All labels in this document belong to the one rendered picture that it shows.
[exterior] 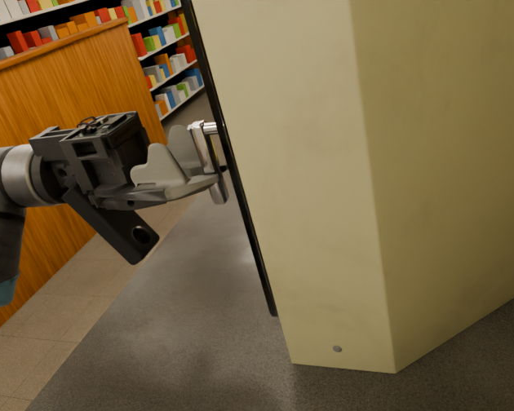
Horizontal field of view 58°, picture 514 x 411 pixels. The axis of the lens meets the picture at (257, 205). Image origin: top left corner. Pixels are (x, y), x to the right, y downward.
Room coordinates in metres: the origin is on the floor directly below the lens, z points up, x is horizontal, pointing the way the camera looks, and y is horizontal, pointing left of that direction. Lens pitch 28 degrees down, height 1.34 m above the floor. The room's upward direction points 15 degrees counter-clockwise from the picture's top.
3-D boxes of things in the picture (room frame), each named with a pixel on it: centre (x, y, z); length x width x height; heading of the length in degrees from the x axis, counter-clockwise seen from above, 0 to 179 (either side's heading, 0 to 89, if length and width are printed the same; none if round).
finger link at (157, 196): (0.45, 0.12, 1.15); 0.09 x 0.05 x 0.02; 60
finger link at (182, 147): (0.47, 0.06, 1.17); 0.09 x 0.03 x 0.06; 68
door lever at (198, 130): (0.43, 0.02, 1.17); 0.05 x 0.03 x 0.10; 64
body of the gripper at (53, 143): (0.50, 0.16, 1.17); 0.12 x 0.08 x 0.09; 64
